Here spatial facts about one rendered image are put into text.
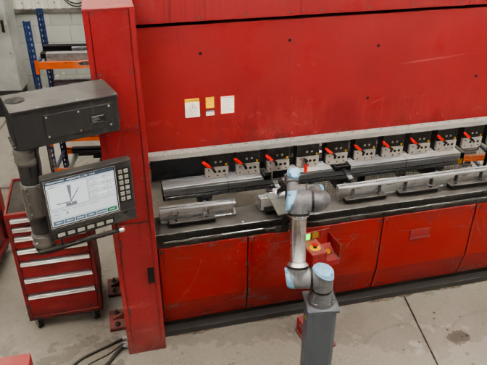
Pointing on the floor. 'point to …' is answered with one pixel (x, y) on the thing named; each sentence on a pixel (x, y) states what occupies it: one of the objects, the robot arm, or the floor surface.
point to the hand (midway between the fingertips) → (282, 194)
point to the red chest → (53, 268)
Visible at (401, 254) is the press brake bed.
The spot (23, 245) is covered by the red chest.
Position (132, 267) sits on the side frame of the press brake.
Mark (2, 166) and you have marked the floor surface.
